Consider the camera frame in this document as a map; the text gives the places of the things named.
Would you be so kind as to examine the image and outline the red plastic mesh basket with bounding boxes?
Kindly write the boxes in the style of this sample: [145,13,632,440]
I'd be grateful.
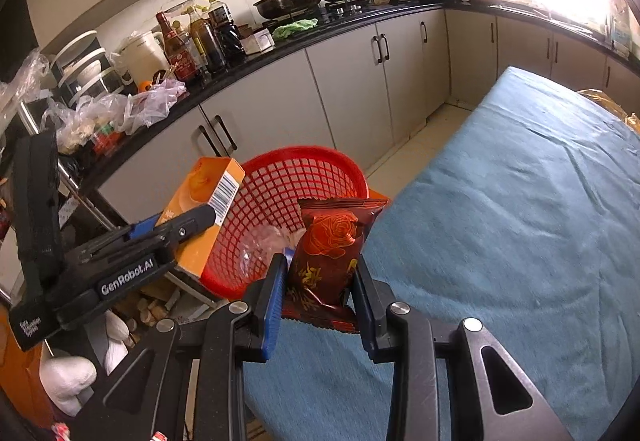
[200,147,392,303]

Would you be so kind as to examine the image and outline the white plastic sack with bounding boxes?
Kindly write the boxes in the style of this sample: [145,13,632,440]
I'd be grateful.
[39,355,98,418]
[102,310,132,372]

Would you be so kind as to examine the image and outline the pile of small wooden pieces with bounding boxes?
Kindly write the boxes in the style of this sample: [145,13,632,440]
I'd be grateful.
[134,291,181,328]

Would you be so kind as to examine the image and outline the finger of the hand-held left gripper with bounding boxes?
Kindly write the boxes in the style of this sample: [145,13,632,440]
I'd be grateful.
[130,206,221,244]

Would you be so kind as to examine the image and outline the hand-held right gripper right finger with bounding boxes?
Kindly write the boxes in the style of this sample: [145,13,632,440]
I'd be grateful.
[351,257,575,441]

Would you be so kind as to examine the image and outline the gas stove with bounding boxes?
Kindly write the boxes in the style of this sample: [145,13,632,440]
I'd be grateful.
[260,0,381,29]

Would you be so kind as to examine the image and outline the dark red snack packet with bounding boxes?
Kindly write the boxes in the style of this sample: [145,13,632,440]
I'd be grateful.
[281,197,391,334]

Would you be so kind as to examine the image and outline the small white box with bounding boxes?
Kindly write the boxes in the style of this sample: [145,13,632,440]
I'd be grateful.
[240,28,276,56]

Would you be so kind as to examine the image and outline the black kitchen countertop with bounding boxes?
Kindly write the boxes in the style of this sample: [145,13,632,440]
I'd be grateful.
[60,1,640,182]

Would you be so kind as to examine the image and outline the clear plastic bags heap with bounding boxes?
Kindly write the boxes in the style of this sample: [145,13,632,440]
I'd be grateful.
[42,76,190,154]

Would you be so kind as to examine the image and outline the crumpled clear plastic bag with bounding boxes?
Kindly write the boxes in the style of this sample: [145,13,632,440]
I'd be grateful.
[239,225,307,284]

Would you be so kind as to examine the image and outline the white dish rack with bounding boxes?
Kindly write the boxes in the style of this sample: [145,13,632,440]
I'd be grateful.
[51,30,125,108]

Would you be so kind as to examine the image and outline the blue ribbed table cloth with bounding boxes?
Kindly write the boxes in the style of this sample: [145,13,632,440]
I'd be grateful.
[242,66,640,441]

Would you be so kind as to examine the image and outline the white electric kettle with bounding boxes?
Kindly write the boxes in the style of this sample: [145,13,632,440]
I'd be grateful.
[111,31,168,89]

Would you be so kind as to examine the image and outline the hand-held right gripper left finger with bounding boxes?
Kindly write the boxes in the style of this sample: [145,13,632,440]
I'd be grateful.
[70,252,289,441]

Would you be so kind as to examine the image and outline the orange carton box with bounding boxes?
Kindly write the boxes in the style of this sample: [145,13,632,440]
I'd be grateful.
[154,157,247,278]

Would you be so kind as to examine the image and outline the yellow plastic bag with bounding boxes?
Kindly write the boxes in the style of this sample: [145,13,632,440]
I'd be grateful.
[577,88,640,134]

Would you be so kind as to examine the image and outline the green leafy vegetable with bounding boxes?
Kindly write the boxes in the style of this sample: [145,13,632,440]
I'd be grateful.
[271,19,319,42]

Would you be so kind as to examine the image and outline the row of sauce bottles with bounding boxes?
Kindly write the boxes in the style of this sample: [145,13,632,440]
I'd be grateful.
[155,0,247,82]

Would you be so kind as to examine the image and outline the grey base cabinets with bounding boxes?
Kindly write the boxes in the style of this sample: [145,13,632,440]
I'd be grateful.
[97,8,640,222]

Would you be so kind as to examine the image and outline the large clear plastic bag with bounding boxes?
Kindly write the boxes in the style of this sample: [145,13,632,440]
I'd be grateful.
[0,48,53,122]

